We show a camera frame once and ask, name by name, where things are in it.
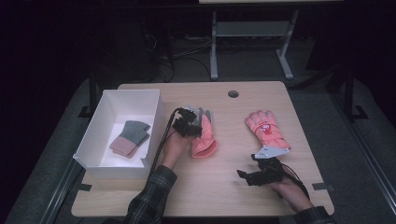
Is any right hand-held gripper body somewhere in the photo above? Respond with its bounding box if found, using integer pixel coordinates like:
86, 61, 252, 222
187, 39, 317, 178
250, 146, 291, 185

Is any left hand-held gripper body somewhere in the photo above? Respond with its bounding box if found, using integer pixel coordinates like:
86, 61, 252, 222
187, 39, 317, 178
172, 106, 194, 138

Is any pink padded ski glove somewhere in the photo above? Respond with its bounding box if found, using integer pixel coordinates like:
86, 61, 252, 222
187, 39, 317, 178
186, 105, 219, 160
244, 109, 292, 151

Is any mauve knitted cloth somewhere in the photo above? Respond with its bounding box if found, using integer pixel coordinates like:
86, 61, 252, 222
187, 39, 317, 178
112, 132, 151, 160

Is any grey and pink knit glove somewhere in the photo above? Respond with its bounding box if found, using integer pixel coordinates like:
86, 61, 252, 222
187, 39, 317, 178
109, 119, 151, 156

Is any white box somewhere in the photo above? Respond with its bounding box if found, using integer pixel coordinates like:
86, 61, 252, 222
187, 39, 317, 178
72, 89, 166, 180

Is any person's left hand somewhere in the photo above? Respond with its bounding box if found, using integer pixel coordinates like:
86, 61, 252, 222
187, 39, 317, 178
162, 133, 191, 169

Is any person's right hand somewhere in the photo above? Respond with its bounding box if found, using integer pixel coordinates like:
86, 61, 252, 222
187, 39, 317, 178
269, 178, 314, 215

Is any grey metal stand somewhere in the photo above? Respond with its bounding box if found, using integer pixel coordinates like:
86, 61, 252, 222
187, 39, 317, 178
209, 9, 300, 82

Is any left hand-held gripper cable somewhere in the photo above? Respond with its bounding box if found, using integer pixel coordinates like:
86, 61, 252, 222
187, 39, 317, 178
148, 106, 183, 176

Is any hand-held gripper cable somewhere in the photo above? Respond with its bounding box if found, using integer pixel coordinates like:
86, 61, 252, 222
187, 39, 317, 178
148, 106, 183, 176
279, 164, 311, 200

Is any right hand-held gripper cable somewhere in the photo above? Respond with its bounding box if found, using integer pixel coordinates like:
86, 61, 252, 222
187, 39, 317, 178
279, 164, 311, 200

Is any bundle of floor cables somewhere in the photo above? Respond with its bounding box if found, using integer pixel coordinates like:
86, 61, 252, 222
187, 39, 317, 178
143, 31, 213, 83

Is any black metal post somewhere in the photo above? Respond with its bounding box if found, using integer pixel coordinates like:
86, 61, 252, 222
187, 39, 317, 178
78, 69, 98, 119
342, 66, 370, 121

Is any metal floor rail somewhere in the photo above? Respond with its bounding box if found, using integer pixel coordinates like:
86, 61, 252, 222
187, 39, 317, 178
38, 160, 83, 224
330, 91, 396, 208

